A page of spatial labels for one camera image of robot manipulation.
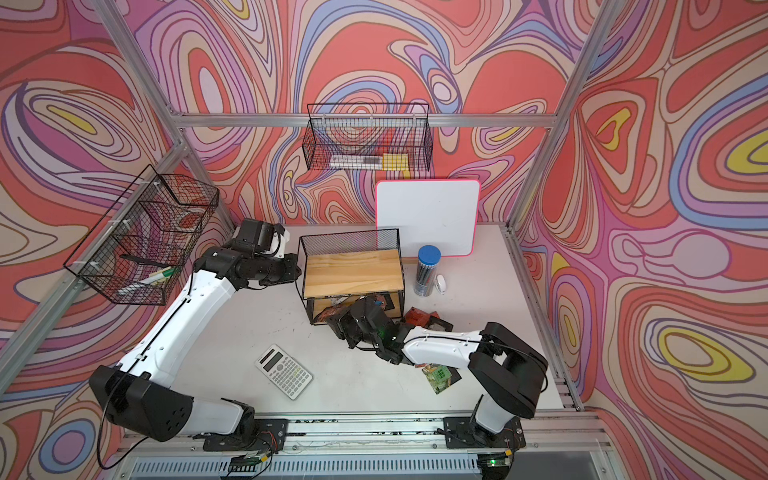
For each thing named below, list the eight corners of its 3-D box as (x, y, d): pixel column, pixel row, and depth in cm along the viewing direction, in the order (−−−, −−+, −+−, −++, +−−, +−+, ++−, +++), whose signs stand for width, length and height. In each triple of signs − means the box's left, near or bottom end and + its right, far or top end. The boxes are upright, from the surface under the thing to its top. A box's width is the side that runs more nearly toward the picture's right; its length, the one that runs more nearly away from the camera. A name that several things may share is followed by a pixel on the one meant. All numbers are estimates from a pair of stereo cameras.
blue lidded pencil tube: (414, 299, 102) (420, 262, 86) (413, 283, 106) (418, 245, 90) (433, 299, 102) (442, 262, 86) (431, 283, 106) (440, 245, 90)
